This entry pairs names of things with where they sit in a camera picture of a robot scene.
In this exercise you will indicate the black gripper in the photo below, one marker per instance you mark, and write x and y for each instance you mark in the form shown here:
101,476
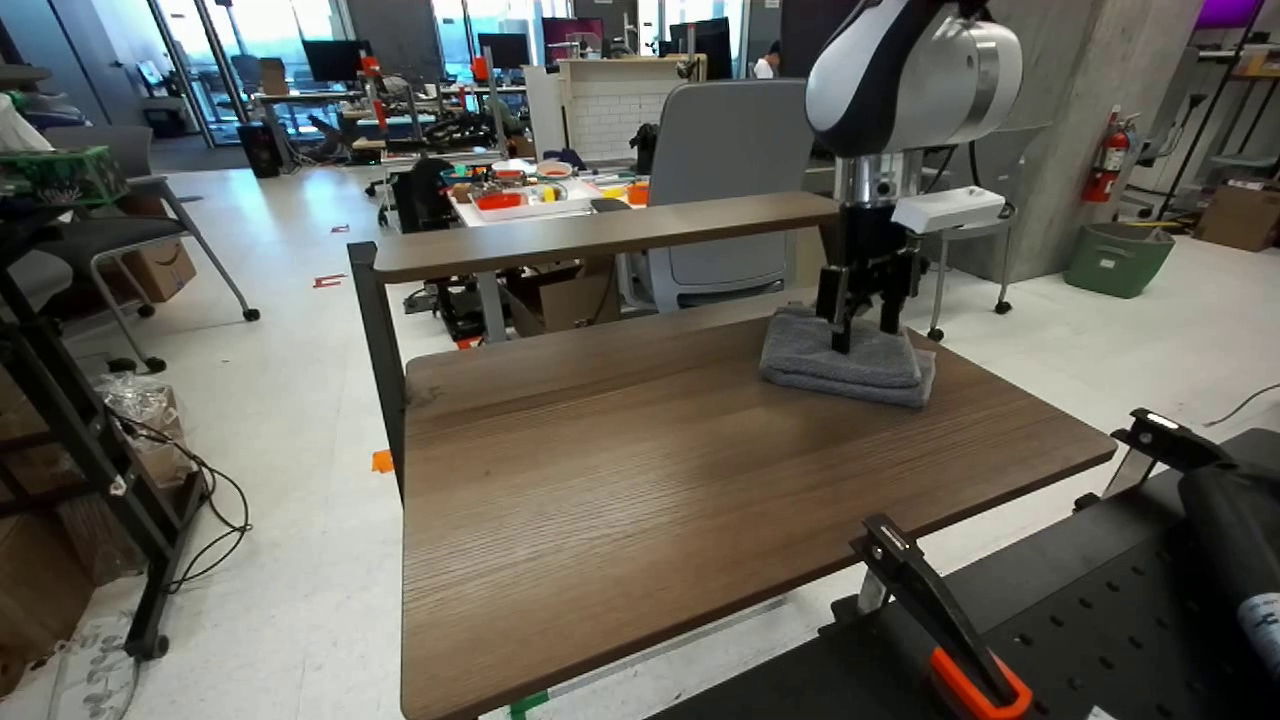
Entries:
878,263

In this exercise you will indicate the red fire extinguisher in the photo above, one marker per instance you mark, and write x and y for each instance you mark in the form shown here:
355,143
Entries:
1108,156

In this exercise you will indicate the black orange clamp near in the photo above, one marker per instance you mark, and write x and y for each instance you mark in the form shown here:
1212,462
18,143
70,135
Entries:
963,667

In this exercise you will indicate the grey towel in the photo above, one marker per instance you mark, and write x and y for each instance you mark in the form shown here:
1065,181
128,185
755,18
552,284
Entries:
886,370

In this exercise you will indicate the black perforated mounting board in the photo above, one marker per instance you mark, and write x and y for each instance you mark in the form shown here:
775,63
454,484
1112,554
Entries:
1112,615

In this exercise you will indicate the black robot base link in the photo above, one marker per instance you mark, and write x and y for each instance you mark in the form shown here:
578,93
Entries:
1235,518

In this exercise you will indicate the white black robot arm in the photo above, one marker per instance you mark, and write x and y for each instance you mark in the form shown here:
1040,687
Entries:
888,83

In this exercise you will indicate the green bin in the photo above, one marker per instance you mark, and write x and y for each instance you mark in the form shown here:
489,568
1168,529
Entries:
1117,258

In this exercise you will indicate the black metal rack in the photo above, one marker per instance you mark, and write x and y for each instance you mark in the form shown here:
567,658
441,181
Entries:
61,199

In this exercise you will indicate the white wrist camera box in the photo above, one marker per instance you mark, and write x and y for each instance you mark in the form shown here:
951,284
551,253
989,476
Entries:
946,209

